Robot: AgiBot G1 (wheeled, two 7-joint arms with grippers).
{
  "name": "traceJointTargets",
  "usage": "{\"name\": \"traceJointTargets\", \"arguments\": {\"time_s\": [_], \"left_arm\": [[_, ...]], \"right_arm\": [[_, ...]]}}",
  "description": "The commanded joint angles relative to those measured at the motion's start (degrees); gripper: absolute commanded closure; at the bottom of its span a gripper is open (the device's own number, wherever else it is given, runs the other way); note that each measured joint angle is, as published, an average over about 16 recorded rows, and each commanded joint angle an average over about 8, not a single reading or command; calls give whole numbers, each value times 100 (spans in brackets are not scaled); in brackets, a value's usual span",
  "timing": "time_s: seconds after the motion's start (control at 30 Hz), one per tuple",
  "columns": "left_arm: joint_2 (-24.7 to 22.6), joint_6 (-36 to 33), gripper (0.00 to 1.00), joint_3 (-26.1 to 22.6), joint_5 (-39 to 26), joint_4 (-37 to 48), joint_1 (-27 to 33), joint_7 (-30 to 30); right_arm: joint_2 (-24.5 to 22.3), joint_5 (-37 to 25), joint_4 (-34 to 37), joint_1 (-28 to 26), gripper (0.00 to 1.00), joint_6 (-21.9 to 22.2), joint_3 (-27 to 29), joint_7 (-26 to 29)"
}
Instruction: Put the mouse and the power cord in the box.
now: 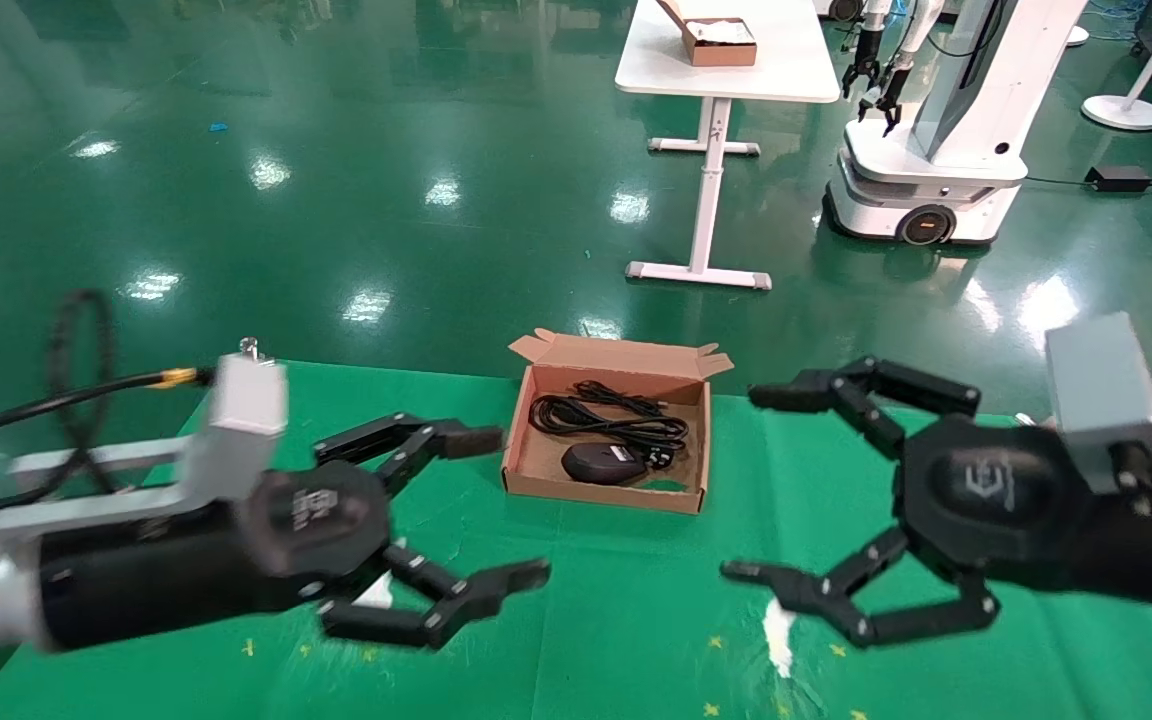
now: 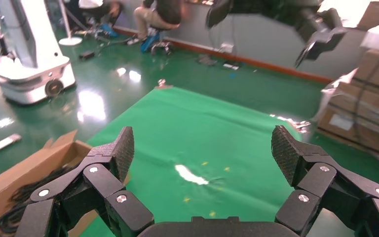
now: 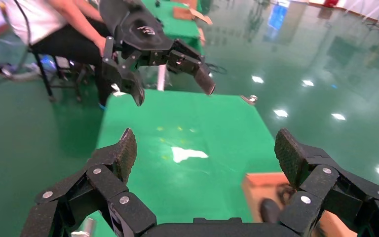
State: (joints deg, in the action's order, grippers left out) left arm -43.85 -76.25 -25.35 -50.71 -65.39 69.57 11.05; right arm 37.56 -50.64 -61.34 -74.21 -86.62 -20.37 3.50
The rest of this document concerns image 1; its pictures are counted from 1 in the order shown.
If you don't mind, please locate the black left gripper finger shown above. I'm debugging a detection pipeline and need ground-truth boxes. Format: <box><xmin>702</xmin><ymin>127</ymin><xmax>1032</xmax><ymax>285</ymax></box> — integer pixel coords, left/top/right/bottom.
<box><xmin>314</xmin><ymin>413</ymin><xmax>505</xmax><ymax>496</ymax></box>
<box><xmin>321</xmin><ymin>542</ymin><xmax>552</xmax><ymax>651</ymax></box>

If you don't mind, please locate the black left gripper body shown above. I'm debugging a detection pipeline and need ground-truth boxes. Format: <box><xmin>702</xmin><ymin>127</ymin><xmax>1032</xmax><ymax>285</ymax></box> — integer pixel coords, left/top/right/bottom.
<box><xmin>36</xmin><ymin>462</ymin><xmax>392</xmax><ymax>651</ymax></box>

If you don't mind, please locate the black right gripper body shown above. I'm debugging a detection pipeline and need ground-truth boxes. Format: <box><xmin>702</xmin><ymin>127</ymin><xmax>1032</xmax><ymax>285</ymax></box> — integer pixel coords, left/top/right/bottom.
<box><xmin>896</xmin><ymin>415</ymin><xmax>1152</xmax><ymax>611</ymax></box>

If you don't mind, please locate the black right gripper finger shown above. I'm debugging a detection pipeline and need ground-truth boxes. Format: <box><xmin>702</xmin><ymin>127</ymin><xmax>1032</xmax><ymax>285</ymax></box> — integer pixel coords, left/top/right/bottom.
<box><xmin>748</xmin><ymin>357</ymin><xmax>982</xmax><ymax>461</ymax></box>
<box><xmin>721</xmin><ymin>528</ymin><xmax>999</xmax><ymax>648</ymax></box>

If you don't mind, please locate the thick black power cable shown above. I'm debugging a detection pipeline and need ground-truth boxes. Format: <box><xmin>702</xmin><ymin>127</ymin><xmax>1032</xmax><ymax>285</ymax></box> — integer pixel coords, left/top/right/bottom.
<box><xmin>529</xmin><ymin>392</ymin><xmax>689</xmax><ymax>469</ymax></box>

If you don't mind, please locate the black computer mouse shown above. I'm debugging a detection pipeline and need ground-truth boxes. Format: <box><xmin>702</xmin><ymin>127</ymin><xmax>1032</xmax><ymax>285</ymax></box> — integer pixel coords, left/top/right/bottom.
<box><xmin>562</xmin><ymin>443</ymin><xmax>649</xmax><ymax>488</ymax></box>

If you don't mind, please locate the thin black cable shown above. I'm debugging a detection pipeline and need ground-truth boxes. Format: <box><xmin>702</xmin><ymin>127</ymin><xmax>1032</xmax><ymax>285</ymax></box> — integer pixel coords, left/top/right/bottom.
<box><xmin>574</xmin><ymin>380</ymin><xmax>669</xmax><ymax>417</ymax></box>

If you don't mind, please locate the open brown cardboard box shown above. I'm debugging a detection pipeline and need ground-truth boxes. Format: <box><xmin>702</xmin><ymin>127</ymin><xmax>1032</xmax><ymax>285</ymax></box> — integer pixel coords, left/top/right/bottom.
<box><xmin>501</xmin><ymin>328</ymin><xmax>737</xmax><ymax>516</ymax></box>

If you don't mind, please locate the small brown cardboard box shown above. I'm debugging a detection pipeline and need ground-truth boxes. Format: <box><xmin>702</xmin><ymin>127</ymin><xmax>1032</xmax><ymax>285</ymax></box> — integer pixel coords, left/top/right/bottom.
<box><xmin>656</xmin><ymin>0</ymin><xmax>759</xmax><ymax>68</ymax></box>

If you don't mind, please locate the green table cloth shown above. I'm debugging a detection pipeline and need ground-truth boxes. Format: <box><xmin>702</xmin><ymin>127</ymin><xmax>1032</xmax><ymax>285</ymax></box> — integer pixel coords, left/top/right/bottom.
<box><xmin>0</xmin><ymin>358</ymin><xmax>1152</xmax><ymax>720</ymax></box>

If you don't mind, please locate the white wheeled robot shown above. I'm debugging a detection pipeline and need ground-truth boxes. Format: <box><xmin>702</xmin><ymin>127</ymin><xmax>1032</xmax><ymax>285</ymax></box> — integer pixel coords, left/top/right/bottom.
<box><xmin>824</xmin><ymin>0</ymin><xmax>1087</xmax><ymax>247</ymax></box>

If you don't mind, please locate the black gripper of white robot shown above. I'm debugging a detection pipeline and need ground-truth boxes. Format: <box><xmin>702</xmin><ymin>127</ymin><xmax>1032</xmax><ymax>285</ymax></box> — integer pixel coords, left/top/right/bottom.
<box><xmin>858</xmin><ymin>50</ymin><xmax>915</xmax><ymax>136</ymax></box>
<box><xmin>841</xmin><ymin>25</ymin><xmax>882</xmax><ymax>99</ymax></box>

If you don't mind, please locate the white standing desk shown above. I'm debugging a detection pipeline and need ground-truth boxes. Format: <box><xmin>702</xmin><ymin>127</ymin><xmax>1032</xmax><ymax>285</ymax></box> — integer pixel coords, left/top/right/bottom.
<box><xmin>614</xmin><ymin>0</ymin><xmax>842</xmax><ymax>291</ymax></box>

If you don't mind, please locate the black power adapter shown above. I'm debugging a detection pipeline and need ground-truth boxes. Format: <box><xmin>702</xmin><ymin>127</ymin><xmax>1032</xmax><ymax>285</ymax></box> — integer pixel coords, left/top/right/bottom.
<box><xmin>1084</xmin><ymin>165</ymin><xmax>1152</xmax><ymax>194</ymax></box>

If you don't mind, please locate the white floor stand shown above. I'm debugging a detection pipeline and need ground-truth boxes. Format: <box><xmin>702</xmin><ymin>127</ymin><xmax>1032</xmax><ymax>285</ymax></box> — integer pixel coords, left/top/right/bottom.
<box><xmin>1081</xmin><ymin>0</ymin><xmax>1152</xmax><ymax>132</ymax></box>

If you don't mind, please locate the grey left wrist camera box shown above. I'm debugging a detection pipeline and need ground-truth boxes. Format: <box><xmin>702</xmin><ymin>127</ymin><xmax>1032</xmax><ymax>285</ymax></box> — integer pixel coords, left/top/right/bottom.
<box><xmin>11</xmin><ymin>355</ymin><xmax>289</xmax><ymax>521</ymax></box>

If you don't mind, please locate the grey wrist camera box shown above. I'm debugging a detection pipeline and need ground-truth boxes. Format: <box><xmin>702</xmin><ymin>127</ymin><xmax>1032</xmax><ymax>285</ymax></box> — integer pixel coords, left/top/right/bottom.
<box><xmin>11</xmin><ymin>355</ymin><xmax>289</xmax><ymax>521</ymax></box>
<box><xmin>1044</xmin><ymin>312</ymin><xmax>1152</xmax><ymax>496</ymax></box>

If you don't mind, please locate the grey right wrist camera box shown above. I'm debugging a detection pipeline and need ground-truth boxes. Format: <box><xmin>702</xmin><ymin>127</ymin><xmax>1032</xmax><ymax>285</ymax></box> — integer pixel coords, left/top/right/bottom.
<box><xmin>1044</xmin><ymin>312</ymin><xmax>1152</xmax><ymax>496</ymax></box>

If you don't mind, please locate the black floor cable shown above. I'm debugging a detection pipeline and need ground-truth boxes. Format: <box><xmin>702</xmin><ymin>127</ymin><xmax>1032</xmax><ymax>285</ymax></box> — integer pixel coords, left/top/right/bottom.
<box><xmin>1024</xmin><ymin>175</ymin><xmax>1152</xmax><ymax>191</ymax></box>

